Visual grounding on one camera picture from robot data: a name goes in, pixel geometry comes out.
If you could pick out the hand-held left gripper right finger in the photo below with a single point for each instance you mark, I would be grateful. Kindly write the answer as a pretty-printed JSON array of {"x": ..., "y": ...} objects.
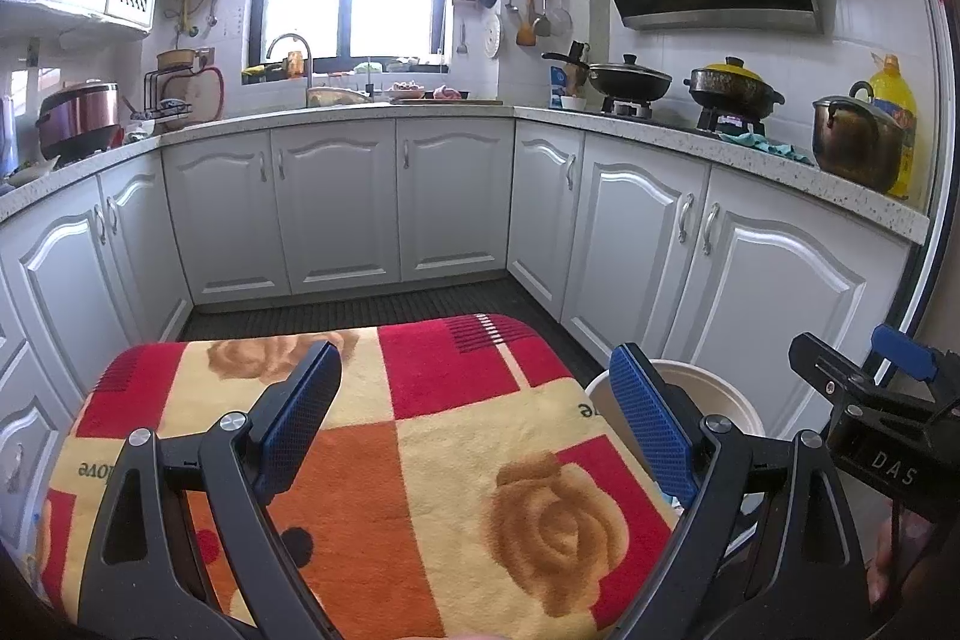
[{"x": 652, "y": 422}]

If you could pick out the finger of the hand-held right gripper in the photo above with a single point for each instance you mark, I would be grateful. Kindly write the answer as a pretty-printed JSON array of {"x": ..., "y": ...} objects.
[
  {"x": 825, "y": 359},
  {"x": 900, "y": 344}
]

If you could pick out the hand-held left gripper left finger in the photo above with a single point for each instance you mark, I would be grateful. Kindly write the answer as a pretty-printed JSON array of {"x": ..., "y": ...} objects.
[{"x": 300, "y": 415}]

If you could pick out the beige plastic bucket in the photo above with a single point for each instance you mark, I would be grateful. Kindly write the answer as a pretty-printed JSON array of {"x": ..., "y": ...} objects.
[{"x": 720, "y": 396}]

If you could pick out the person's right hand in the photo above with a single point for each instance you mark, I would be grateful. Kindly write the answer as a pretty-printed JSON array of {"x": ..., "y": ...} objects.
[{"x": 896, "y": 550}]

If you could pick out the printed rose blanket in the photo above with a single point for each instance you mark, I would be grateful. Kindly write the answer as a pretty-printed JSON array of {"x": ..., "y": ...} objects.
[{"x": 450, "y": 460}]

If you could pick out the speckled kitchen countertop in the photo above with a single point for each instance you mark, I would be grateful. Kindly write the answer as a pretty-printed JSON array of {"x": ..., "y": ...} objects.
[{"x": 825, "y": 190}]

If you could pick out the metal stockpot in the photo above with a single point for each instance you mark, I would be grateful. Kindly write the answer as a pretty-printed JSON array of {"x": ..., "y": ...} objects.
[{"x": 855, "y": 145}]

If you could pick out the white lower kitchen cabinets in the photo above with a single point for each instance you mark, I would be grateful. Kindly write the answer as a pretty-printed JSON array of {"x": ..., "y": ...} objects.
[{"x": 337, "y": 205}]

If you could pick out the teal rag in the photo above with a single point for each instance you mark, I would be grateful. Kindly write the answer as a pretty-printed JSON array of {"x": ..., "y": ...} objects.
[{"x": 757, "y": 141}]

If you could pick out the yellow cooking oil bottle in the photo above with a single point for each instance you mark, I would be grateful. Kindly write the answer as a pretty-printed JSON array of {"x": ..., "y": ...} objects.
[{"x": 896, "y": 93}]

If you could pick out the gas stove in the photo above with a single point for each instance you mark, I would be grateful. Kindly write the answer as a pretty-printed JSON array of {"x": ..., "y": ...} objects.
[{"x": 720, "y": 124}]

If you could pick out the yellow lid cooking pot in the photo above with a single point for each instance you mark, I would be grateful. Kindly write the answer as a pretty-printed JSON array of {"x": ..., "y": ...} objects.
[{"x": 731, "y": 89}]

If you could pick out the black wok with lid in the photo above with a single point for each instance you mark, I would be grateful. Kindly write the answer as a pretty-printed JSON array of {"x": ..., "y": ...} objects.
[{"x": 630, "y": 79}]

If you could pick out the orange bottle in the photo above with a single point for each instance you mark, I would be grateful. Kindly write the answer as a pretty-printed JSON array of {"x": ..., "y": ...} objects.
[{"x": 295, "y": 66}]

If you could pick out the blue white carton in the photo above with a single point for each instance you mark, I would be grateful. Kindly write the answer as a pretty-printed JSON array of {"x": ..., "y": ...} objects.
[{"x": 560, "y": 85}]

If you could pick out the knife block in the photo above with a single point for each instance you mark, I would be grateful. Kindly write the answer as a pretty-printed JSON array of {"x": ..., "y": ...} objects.
[{"x": 579, "y": 66}]

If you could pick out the red rice cooker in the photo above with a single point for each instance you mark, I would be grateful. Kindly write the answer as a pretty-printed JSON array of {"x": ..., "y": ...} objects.
[{"x": 79, "y": 115}]

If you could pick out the small yellow pot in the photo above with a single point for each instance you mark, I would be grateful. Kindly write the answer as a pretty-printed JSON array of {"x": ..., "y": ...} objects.
[{"x": 177, "y": 60}]

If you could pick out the chrome sink faucet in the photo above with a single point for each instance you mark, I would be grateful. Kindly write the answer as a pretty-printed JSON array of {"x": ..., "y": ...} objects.
[{"x": 289, "y": 36}]

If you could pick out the hanging wooden spatula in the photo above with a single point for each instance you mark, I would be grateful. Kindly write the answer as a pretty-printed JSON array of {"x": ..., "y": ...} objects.
[{"x": 525, "y": 33}]

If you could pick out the hanging kitchen utensils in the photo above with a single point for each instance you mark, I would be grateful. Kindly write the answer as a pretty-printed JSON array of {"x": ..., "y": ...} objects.
[{"x": 561, "y": 21}]

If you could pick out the hanging metal skimmer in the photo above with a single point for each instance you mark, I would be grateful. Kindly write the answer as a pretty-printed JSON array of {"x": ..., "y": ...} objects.
[{"x": 541, "y": 24}]

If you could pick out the hanging white plate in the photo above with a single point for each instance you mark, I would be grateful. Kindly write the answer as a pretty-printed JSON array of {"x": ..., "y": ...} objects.
[{"x": 491, "y": 35}]

